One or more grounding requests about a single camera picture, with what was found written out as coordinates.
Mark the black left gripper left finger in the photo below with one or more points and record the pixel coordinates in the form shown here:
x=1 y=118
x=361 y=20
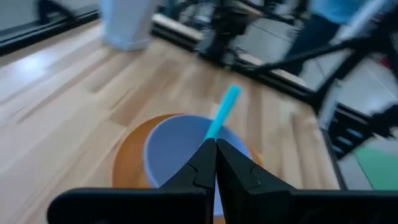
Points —
x=186 y=199

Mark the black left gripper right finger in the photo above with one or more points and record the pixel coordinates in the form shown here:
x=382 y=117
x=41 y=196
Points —
x=255 y=199

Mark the purple plastic bowl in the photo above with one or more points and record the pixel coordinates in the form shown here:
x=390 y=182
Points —
x=174 y=149

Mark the orange bowl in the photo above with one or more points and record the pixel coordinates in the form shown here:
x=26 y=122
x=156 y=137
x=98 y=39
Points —
x=127 y=161

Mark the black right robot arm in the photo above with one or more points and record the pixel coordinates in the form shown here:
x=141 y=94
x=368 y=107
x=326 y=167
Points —
x=227 y=28

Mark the green floor mat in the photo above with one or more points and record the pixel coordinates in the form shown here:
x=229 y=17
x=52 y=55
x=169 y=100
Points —
x=379 y=168

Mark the person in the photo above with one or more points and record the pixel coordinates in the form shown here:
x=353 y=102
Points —
x=314 y=34

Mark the white hexagonal plant pot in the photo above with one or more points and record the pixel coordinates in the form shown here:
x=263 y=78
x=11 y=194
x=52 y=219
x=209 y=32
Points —
x=127 y=25

